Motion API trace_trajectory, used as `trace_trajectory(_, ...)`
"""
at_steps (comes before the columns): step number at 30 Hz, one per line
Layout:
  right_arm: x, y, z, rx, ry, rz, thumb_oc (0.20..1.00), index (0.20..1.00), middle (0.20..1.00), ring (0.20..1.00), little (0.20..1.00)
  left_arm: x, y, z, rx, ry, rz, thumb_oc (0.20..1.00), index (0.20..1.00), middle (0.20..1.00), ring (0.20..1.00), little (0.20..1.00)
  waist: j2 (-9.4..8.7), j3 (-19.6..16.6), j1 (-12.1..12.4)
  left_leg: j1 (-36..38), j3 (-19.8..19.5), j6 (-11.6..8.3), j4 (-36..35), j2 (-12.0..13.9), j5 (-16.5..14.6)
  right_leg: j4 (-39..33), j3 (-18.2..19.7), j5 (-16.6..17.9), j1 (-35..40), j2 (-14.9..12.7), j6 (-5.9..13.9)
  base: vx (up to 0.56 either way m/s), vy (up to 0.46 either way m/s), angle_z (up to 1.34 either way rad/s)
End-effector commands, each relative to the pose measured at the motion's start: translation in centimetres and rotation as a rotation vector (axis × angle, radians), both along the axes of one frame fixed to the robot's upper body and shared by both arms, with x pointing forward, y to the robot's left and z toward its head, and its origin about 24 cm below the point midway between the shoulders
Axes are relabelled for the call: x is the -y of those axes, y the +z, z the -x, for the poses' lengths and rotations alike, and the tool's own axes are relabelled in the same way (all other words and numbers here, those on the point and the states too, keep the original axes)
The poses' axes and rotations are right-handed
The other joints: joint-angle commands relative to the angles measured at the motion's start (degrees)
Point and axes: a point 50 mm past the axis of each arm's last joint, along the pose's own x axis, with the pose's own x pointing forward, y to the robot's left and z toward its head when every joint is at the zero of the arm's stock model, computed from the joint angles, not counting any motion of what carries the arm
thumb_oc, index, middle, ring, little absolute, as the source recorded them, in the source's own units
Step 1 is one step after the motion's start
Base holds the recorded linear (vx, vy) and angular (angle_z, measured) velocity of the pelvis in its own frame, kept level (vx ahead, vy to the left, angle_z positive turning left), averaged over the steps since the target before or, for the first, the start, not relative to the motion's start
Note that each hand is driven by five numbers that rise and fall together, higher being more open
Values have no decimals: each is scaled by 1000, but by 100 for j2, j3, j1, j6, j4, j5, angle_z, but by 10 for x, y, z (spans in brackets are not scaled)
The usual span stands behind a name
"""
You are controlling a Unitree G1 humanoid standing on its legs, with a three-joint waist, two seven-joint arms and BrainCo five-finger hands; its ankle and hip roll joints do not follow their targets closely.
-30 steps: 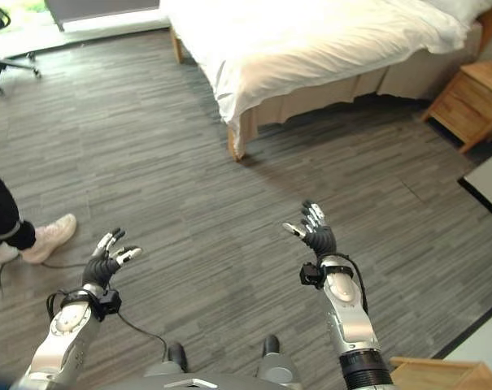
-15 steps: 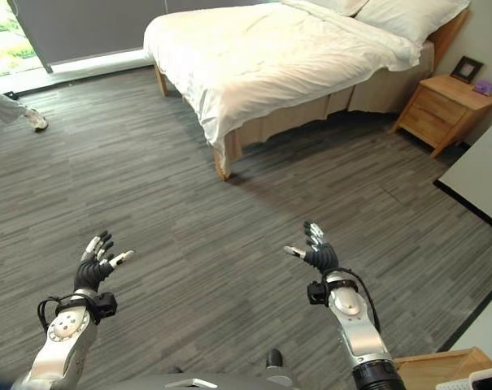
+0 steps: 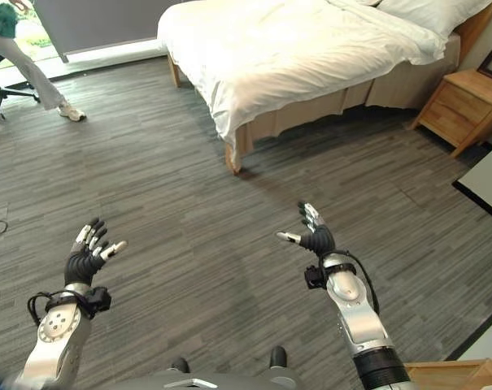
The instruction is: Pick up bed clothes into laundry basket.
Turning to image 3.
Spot grey window blind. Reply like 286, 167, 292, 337
33, 0, 189, 63

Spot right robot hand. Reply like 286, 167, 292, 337
275, 201, 337, 258

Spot white pillow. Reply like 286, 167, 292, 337
367, 0, 492, 40

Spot wooden bed frame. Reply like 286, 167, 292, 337
166, 0, 492, 176

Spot robot torso and feet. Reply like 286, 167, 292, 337
94, 345, 371, 390

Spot white table with black edge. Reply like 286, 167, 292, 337
451, 137, 492, 228

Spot person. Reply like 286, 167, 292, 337
0, 0, 88, 141

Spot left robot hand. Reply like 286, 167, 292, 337
63, 217, 129, 287

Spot beige bed skirt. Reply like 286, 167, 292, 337
236, 32, 462, 154

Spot white duvet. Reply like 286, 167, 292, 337
156, 0, 450, 146

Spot dark picture frame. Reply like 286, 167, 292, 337
476, 50, 492, 80

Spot black office chair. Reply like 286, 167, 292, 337
0, 45, 41, 119

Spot wooden furniture piece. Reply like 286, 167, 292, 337
403, 357, 492, 390

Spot wooden nightstand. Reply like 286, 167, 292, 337
411, 67, 492, 158

